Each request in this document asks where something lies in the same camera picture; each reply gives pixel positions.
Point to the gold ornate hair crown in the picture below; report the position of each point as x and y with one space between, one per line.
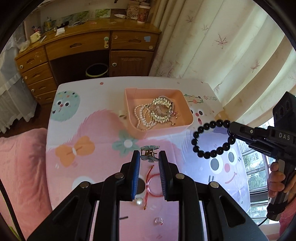
153 109

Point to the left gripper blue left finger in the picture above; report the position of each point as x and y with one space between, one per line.
92 210

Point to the person right hand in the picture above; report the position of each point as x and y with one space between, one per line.
275 185

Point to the pink blanket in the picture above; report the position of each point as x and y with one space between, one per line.
23 174

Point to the silver ring pink stone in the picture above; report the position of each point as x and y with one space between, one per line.
158 221

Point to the floral cream curtain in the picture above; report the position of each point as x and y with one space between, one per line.
234 46

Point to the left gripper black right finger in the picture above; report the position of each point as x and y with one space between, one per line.
206 211

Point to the white lace cover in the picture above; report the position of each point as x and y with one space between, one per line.
16 100

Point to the wooden desk with drawers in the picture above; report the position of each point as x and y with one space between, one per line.
121 47

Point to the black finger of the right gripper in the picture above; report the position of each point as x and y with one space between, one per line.
242 133

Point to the small butterfly hair clip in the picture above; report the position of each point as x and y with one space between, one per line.
147 153

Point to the cartoon printed table mat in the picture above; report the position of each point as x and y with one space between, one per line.
87 140

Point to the pink storage tray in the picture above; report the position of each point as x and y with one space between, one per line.
139 124

